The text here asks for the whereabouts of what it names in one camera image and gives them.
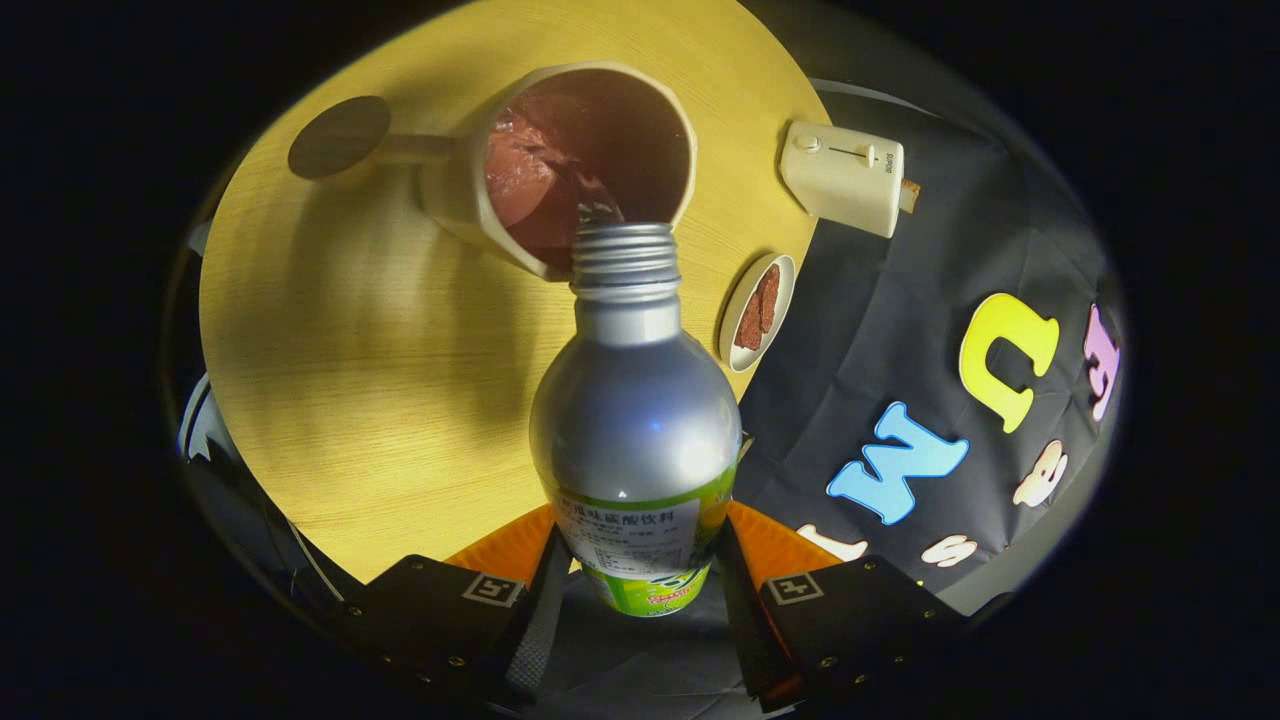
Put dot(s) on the white toaster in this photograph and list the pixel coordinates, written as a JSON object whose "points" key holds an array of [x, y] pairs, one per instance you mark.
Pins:
{"points": [[845, 180]]}

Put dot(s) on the brown meat pieces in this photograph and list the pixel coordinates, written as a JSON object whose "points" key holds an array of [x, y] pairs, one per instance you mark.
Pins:
{"points": [[758, 308]]}

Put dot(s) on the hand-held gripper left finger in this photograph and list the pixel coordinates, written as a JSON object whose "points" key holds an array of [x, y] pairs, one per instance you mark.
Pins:
{"points": [[540, 620]]}

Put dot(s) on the silver bottle with green label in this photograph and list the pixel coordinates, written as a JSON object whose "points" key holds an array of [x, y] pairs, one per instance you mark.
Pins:
{"points": [[635, 420]]}

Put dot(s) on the white round plate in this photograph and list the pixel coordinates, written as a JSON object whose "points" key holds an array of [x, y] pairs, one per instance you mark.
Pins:
{"points": [[745, 355]]}

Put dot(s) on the toast slice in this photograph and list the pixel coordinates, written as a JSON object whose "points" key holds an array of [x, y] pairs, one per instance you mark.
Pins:
{"points": [[910, 196]]}

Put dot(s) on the black backdrop cloth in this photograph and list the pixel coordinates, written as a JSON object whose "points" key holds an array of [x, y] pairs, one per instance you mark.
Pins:
{"points": [[850, 360]]}

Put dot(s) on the wooden table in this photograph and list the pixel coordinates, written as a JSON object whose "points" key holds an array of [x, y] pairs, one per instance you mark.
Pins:
{"points": [[380, 380]]}

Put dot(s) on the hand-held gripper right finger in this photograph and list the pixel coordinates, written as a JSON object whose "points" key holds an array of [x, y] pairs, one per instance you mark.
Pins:
{"points": [[740, 620]]}

